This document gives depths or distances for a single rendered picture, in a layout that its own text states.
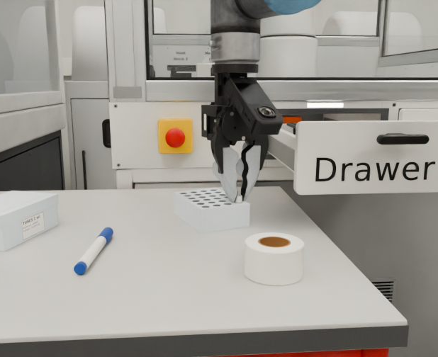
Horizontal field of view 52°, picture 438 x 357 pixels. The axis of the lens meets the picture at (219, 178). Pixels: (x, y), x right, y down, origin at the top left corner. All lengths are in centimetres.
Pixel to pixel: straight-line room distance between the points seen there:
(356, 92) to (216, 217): 50
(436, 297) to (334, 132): 70
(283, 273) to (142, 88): 59
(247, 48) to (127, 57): 38
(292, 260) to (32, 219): 39
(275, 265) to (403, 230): 70
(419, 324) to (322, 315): 84
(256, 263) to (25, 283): 26
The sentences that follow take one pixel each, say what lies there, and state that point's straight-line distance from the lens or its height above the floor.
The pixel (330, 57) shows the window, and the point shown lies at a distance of 105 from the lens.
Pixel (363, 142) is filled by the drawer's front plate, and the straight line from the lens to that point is 70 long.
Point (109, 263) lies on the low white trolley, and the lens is 59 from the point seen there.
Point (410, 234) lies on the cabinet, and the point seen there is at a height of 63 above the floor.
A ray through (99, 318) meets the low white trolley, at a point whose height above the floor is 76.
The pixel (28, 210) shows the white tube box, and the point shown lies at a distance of 70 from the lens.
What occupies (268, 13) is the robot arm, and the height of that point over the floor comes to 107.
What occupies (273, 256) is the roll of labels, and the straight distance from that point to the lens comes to 51.
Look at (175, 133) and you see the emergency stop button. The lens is 91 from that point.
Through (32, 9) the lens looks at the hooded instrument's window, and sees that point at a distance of 175.
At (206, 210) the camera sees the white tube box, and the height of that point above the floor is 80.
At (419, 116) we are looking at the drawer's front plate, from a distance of 109.
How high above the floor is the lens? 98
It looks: 12 degrees down
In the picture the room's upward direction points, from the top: straight up
